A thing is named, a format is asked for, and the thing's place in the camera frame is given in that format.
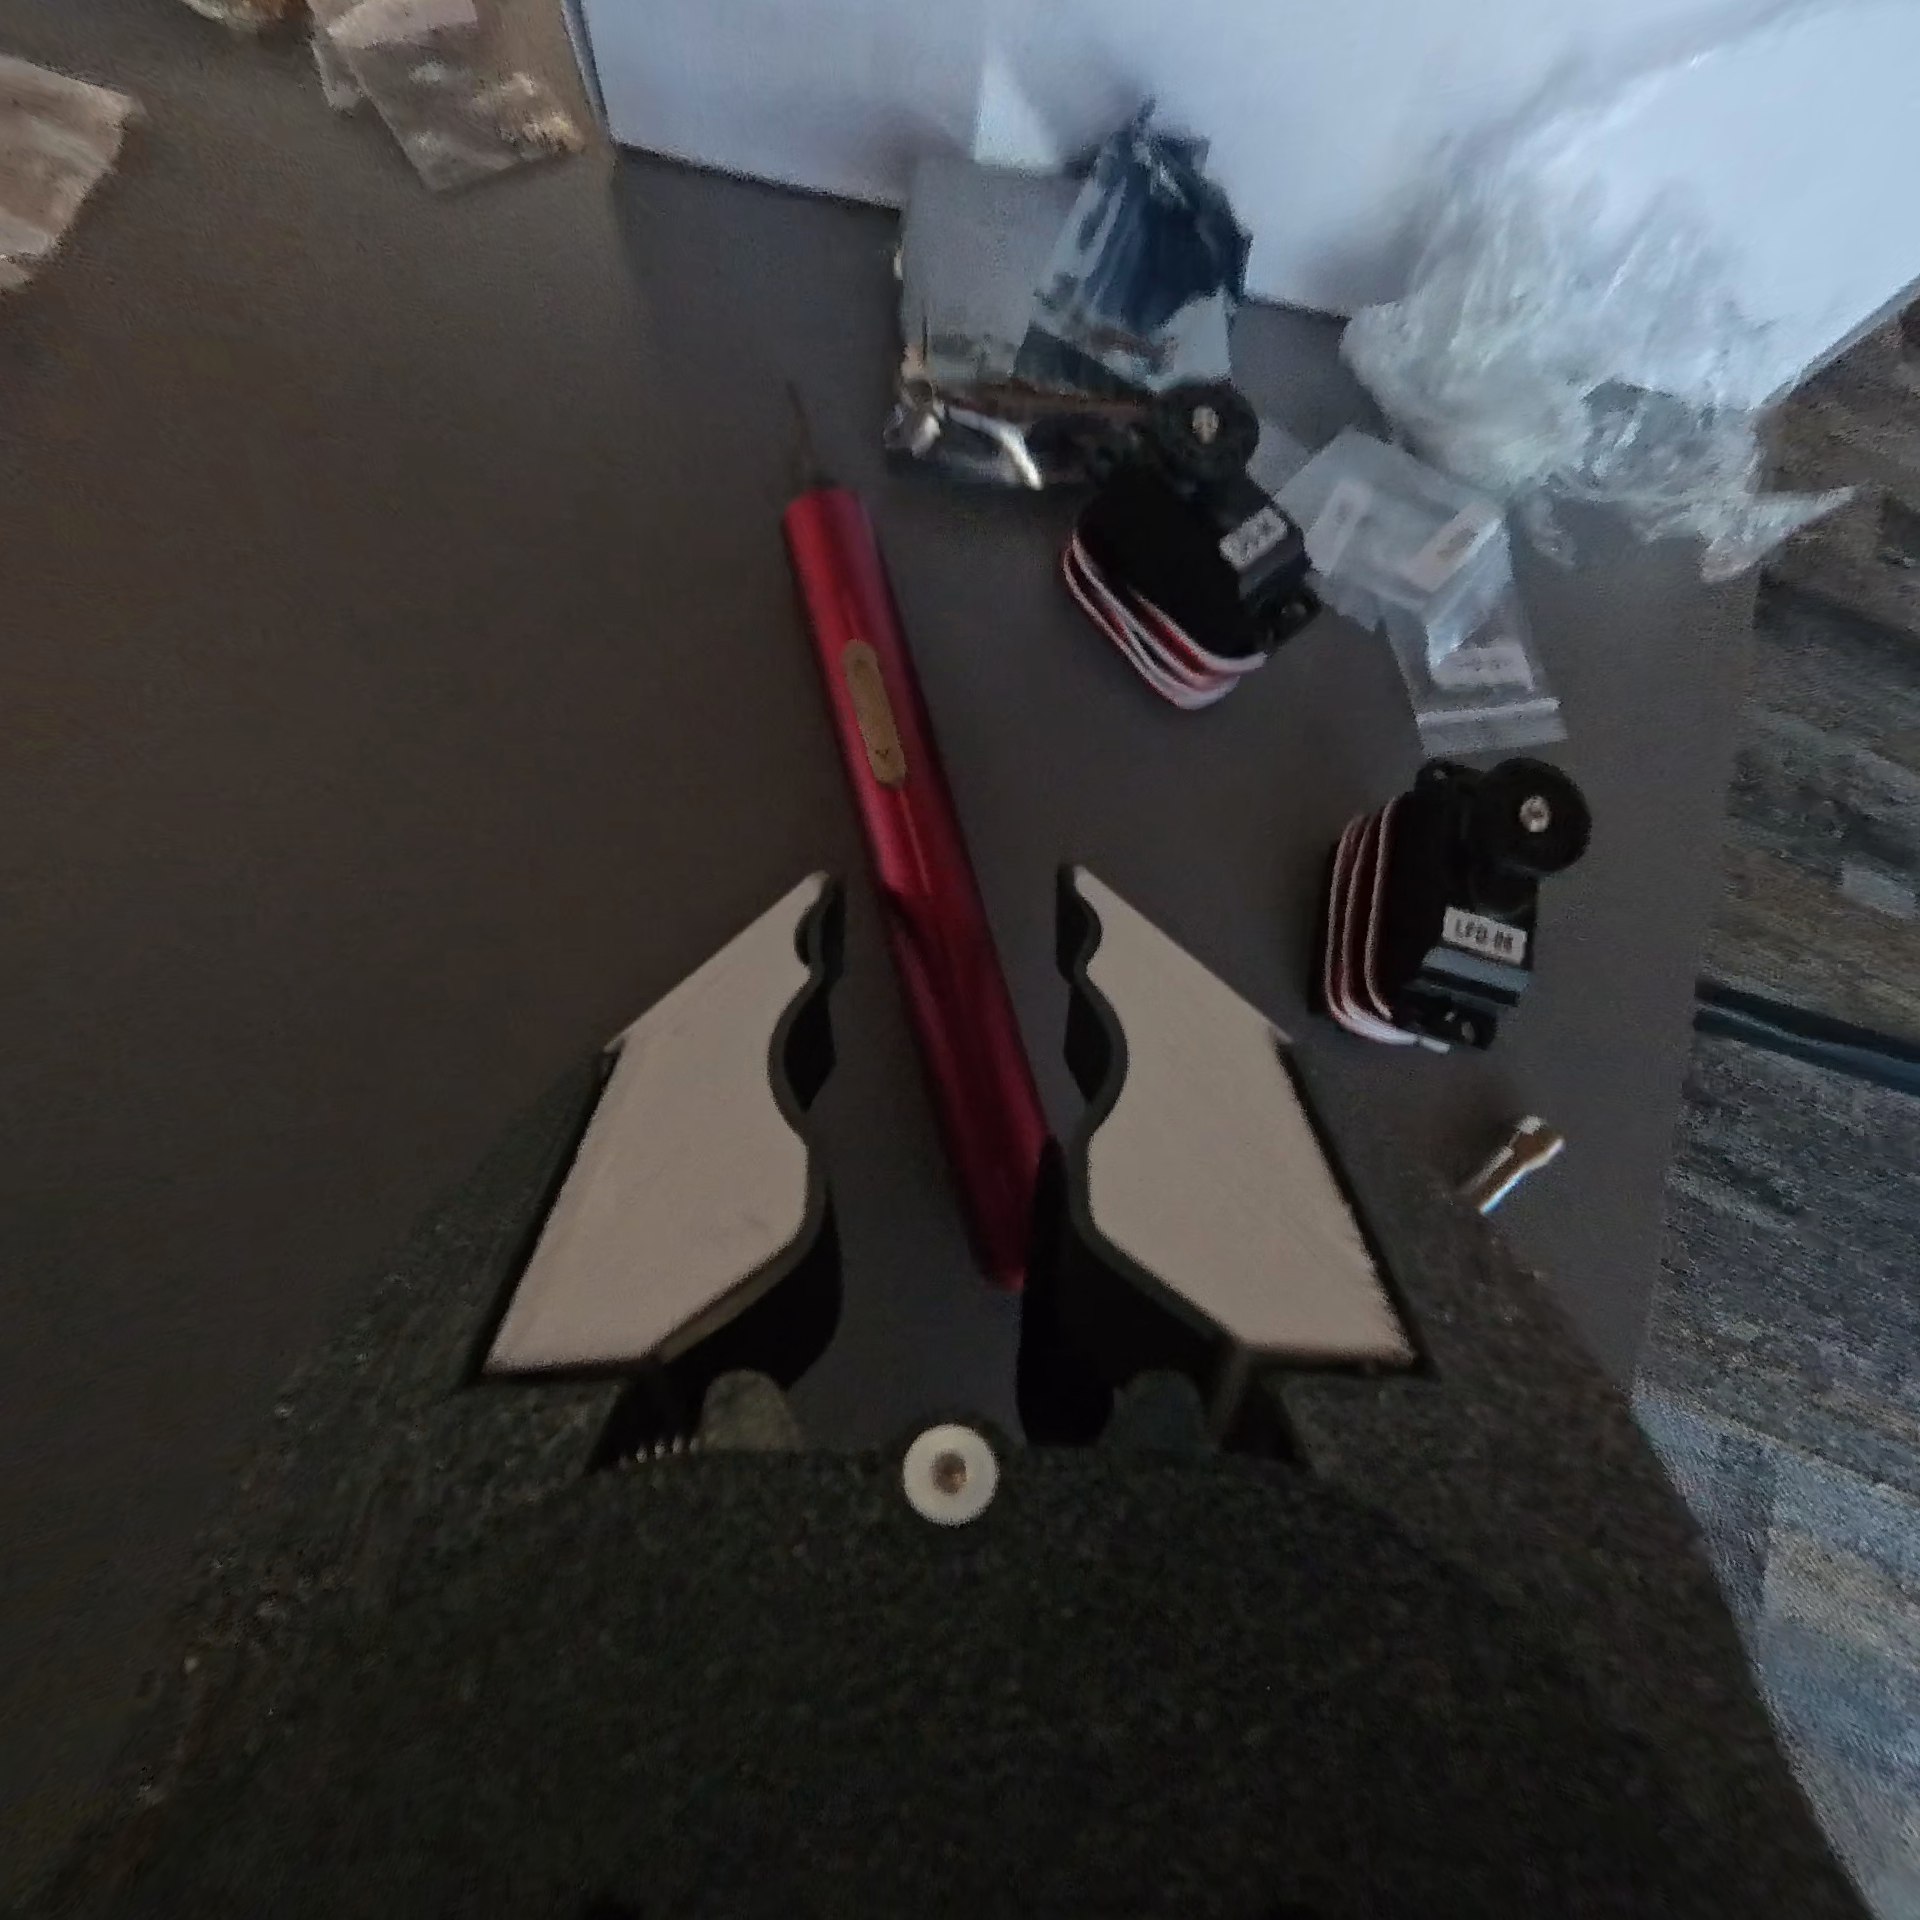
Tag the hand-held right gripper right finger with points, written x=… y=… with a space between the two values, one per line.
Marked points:
x=1229 y=1199

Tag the red electric screwdriver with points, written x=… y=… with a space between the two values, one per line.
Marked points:
x=884 y=752

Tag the dark grey desk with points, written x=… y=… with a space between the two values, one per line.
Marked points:
x=373 y=601

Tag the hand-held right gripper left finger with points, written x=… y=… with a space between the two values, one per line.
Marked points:
x=676 y=1199

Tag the shiny silver foil bag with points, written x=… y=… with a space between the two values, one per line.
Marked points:
x=1080 y=300

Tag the small clear zip bag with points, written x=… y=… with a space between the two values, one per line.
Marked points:
x=1395 y=525
x=1486 y=676

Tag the crumpled clear plastic wrap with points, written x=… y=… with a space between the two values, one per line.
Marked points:
x=1574 y=300

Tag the black servo motor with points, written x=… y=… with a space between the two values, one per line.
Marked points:
x=1198 y=571
x=1409 y=932

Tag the pile of small screw bags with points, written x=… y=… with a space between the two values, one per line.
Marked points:
x=448 y=91

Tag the orange cardboard box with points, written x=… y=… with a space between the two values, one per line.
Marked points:
x=899 y=77

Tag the small metal connector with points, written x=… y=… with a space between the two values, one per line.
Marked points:
x=1515 y=1164

